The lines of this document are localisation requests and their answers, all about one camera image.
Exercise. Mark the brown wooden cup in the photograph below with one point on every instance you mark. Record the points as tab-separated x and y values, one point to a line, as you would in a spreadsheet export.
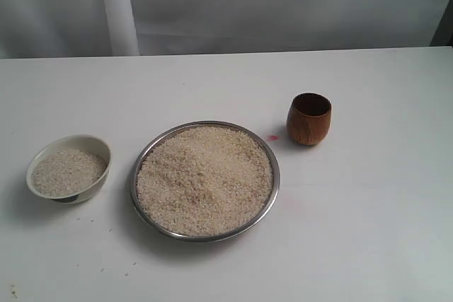
309	119

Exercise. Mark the round steel rice tray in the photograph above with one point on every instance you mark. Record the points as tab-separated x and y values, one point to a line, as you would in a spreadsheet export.
204	181

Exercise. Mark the white ceramic rice bowl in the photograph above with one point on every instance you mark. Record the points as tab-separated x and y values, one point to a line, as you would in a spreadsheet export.
70	170

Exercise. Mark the white backdrop curtain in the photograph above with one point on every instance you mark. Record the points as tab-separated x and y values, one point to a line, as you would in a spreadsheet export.
98	28

